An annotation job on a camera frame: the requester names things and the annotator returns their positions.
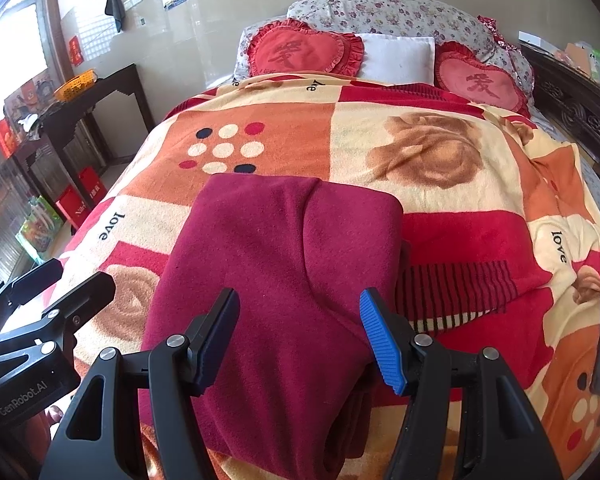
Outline dark red sweater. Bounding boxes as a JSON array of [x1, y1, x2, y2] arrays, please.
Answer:
[[143, 174, 403, 479]]

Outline green colourful box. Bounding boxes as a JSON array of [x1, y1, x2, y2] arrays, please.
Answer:
[[16, 196, 64, 264]]

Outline red gift bag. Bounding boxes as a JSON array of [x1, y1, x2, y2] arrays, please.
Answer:
[[56, 185, 91, 230], [79, 166, 107, 205]]

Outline dark wooden side table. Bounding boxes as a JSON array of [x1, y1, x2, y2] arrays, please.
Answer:
[[11, 63, 157, 212]]

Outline orange red patterned blanket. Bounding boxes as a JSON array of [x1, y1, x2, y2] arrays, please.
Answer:
[[54, 74, 600, 479]]

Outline red box on table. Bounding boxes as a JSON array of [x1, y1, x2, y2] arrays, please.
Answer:
[[0, 118, 20, 159]]

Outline dark hanging cloth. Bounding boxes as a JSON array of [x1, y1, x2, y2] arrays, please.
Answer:
[[105, 0, 125, 32]]

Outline left red heart pillow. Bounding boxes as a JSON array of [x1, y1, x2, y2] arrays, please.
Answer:
[[246, 18, 365, 76]]

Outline red heart pillow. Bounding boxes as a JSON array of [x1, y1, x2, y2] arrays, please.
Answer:
[[434, 41, 530, 118], [246, 18, 365, 76]]

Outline right red heart pillow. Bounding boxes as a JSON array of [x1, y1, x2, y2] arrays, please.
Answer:
[[434, 41, 530, 118]]

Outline white pillow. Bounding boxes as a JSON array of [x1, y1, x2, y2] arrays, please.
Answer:
[[358, 34, 436, 84]]

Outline floral folded quilt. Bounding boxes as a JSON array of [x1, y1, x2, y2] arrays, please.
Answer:
[[233, 0, 534, 98]]

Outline red wall sticker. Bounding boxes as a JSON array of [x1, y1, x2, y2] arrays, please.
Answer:
[[68, 36, 84, 66]]

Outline dark carved wooden bed frame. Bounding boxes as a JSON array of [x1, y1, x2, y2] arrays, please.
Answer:
[[520, 42, 600, 178]]

